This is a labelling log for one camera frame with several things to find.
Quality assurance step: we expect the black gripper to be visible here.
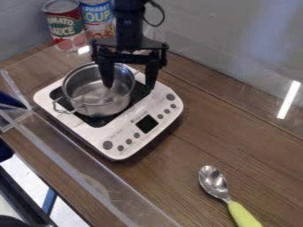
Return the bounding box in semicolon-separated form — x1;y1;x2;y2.
89;37;169;92

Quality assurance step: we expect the silver pot with handles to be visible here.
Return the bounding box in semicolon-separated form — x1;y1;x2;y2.
51;62;136;117

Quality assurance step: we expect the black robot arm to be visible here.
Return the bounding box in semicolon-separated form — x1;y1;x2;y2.
90;0;169;92

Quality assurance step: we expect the white and black stove top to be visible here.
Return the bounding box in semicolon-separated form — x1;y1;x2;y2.
33;65;182;160

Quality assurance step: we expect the alphabet soup can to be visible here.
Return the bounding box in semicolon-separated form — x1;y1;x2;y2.
78;0;113;38

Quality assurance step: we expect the tomato sauce can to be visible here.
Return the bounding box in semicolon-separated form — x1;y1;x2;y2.
41;0;86;51

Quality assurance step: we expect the clear acrylic front barrier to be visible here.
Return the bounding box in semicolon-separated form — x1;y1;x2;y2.
0;70;182;227

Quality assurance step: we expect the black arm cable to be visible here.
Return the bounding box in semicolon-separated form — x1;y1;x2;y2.
141;0;165;27

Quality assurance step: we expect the spoon with green handle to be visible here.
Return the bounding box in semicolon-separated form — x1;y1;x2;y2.
198;165;264;227

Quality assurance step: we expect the black metal table frame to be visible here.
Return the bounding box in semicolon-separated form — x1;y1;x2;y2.
0;167;57;227

